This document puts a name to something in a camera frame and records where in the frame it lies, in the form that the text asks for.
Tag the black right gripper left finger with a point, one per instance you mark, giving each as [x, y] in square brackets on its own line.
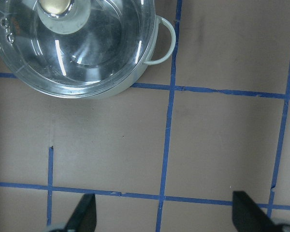
[83, 218]

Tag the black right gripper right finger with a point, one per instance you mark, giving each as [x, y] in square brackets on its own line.
[248, 217]

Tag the glass pot lid gold knob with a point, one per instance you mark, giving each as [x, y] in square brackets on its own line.
[19, 18]

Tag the pale green cooking pot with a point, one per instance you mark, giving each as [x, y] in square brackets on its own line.
[149, 48]

